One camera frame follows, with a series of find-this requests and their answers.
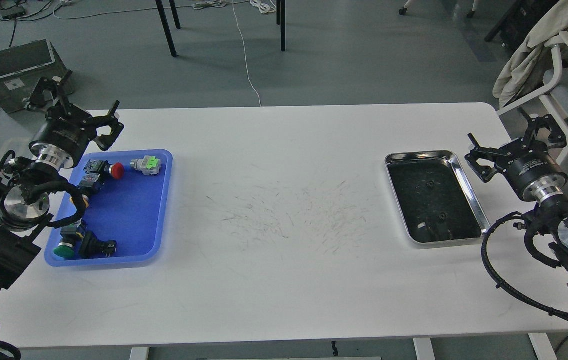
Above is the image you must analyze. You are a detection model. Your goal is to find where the green push button switch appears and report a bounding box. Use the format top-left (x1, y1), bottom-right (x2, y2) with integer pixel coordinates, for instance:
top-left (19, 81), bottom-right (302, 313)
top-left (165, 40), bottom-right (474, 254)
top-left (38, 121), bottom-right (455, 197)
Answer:
top-left (53, 222), bottom-right (86, 260)

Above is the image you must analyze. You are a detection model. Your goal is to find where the steel tray with black mat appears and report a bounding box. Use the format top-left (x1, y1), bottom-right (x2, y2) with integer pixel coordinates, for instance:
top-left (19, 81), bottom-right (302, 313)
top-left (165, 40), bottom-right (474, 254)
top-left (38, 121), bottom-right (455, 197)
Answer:
top-left (385, 150), bottom-right (490, 248)

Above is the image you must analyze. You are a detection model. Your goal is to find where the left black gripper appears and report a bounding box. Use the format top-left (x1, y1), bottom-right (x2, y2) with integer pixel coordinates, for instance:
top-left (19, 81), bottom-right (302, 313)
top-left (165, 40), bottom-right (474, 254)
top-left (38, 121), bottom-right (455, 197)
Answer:
top-left (24, 69), bottom-right (125, 162)

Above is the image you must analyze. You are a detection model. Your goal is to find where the grey plastic crate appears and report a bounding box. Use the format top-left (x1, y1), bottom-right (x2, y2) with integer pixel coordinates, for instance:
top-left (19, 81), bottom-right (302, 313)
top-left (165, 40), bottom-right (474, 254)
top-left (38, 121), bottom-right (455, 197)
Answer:
top-left (0, 39), bottom-right (69, 114)

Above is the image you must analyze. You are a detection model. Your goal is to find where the white office chair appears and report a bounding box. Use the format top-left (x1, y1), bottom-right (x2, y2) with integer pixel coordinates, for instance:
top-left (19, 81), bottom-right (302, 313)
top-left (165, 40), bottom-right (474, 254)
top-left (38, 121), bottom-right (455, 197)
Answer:
top-left (497, 30), bottom-right (568, 165)

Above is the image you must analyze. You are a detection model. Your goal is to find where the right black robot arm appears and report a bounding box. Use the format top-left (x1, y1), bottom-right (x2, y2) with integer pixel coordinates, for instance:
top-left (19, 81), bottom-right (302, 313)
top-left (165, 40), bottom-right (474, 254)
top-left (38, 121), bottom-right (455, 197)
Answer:
top-left (465, 108), bottom-right (568, 322)

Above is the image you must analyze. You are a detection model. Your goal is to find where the yellow push button switch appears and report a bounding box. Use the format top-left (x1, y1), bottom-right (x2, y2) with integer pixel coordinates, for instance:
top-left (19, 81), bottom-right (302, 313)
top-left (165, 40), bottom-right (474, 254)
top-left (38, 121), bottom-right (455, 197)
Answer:
top-left (76, 172), bottom-right (105, 208)

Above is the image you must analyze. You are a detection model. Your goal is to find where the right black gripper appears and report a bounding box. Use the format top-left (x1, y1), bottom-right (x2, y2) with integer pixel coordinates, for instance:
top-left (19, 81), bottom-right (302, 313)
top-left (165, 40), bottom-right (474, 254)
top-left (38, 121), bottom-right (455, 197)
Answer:
top-left (465, 107), bottom-right (568, 202)

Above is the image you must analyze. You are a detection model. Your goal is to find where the white floor cable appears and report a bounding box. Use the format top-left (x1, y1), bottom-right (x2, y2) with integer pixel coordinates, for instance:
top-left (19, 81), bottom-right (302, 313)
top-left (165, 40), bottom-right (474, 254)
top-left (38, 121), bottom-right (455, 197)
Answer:
top-left (231, 0), bottom-right (262, 108)

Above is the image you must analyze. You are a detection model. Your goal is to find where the green and grey switch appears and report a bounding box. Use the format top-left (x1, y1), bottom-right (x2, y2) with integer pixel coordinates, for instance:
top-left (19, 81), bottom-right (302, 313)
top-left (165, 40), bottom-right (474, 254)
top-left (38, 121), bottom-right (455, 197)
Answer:
top-left (130, 155), bottom-right (162, 176)

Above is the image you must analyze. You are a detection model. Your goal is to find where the red push button switch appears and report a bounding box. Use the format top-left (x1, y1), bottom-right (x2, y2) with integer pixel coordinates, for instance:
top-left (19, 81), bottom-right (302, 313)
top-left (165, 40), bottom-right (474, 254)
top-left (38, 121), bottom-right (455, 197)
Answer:
top-left (83, 160), bottom-right (125, 180)

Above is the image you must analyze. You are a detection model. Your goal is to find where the black table leg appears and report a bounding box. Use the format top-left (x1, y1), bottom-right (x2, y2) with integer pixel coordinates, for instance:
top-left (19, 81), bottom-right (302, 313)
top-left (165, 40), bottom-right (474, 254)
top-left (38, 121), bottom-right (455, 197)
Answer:
top-left (155, 0), bottom-right (178, 59)
top-left (275, 0), bottom-right (286, 52)

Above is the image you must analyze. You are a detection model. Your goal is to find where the beige cloth on chair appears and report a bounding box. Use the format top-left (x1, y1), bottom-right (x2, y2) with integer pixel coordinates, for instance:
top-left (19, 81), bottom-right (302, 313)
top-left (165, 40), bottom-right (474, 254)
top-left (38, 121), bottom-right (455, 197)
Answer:
top-left (492, 0), bottom-right (568, 109)

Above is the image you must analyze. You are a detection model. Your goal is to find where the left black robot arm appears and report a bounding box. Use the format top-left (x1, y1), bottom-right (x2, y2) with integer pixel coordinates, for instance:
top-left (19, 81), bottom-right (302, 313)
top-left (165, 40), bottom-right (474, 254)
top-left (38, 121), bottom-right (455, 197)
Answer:
top-left (0, 77), bottom-right (124, 360)

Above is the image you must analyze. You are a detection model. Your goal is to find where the blue plastic tray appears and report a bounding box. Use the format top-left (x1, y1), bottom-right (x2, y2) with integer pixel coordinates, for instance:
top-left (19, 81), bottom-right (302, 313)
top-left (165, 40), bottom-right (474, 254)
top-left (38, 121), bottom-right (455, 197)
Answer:
top-left (43, 149), bottom-right (173, 268)

